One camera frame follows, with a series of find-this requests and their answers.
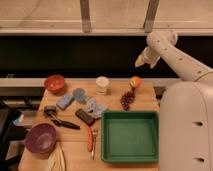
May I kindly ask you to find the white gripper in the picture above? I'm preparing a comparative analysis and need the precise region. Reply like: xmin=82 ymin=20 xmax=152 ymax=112
xmin=135 ymin=47 xmax=160 ymax=69

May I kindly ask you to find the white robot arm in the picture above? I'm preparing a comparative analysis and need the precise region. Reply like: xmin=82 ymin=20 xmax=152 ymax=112
xmin=135 ymin=30 xmax=213 ymax=171

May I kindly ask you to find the red orange bowl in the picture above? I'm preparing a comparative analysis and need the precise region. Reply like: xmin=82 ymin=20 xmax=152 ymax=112
xmin=44 ymin=75 xmax=65 ymax=93

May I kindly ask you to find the purple bowl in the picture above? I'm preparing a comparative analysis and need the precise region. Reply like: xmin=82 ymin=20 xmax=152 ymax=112
xmin=25 ymin=123 xmax=56 ymax=154

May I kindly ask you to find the red yellow apple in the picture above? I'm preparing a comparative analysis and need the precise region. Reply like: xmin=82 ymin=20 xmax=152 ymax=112
xmin=130 ymin=76 xmax=141 ymax=88

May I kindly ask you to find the brown grape bunch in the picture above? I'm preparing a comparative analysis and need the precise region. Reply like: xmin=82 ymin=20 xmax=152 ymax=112
xmin=120 ymin=88 xmax=135 ymax=110

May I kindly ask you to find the white cup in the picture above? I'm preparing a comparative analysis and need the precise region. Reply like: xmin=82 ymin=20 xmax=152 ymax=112
xmin=95 ymin=76 xmax=109 ymax=94

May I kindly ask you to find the blue round lid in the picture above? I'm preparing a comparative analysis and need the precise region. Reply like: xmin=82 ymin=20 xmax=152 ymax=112
xmin=73 ymin=88 xmax=86 ymax=103

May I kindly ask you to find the green plastic tray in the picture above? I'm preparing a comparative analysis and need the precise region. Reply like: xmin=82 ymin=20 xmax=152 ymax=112
xmin=101 ymin=111 xmax=158 ymax=163

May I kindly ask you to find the black rectangular block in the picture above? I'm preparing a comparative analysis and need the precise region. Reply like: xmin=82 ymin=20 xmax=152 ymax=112
xmin=75 ymin=109 xmax=95 ymax=126

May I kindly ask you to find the blue sponge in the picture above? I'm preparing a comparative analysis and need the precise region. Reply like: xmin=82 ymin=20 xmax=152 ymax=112
xmin=56 ymin=94 xmax=74 ymax=110

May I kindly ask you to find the black handled brush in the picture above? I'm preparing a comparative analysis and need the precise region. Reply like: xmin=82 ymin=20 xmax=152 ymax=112
xmin=43 ymin=105 xmax=81 ymax=131

